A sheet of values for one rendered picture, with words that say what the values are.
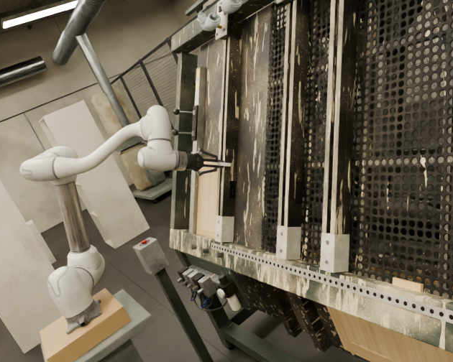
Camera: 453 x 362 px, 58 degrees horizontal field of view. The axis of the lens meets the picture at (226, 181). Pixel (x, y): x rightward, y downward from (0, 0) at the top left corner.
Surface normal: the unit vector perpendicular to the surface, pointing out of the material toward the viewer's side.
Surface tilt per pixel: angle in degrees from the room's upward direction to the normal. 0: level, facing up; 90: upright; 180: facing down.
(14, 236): 90
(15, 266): 90
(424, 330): 59
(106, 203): 90
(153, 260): 90
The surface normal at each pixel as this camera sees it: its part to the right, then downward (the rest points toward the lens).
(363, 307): -0.86, -0.05
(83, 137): 0.50, 0.02
